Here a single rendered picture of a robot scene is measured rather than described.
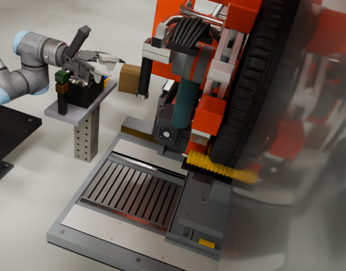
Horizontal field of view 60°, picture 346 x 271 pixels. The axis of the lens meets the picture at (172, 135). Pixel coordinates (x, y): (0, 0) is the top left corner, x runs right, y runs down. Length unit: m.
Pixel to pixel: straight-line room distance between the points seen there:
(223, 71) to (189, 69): 0.26
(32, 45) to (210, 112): 0.65
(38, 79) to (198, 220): 0.87
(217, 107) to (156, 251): 0.81
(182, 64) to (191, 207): 0.66
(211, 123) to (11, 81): 0.68
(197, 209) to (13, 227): 0.85
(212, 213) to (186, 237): 0.16
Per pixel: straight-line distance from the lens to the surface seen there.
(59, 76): 1.33
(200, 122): 0.82
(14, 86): 1.15
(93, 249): 1.42
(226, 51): 1.08
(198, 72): 1.08
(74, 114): 1.45
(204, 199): 1.45
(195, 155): 1.19
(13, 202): 1.70
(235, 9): 0.84
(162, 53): 0.95
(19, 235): 1.58
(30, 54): 1.16
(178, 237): 1.39
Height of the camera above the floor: 1.31
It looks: 38 degrees down
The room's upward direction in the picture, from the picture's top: 14 degrees clockwise
